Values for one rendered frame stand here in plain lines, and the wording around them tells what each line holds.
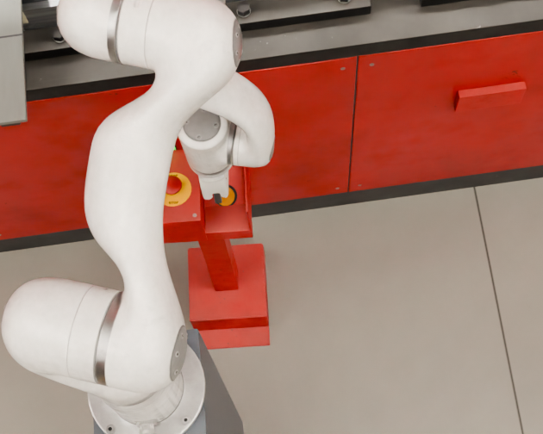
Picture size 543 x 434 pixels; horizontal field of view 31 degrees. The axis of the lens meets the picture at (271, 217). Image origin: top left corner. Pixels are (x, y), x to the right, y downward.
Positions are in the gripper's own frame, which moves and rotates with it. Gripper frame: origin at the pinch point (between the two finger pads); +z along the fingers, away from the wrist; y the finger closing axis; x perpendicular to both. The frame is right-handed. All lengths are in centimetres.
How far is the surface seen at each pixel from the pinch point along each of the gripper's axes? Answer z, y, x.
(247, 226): 13.6, 5.3, 4.3
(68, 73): -0.9, -24.6, -28.7
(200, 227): 10.0, 5.8, -5.0
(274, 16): -3.2, -32.4, 12.7
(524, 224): 86, -9, 77
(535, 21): 0, -29, 64
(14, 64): -13.7, -21.4, -35.6
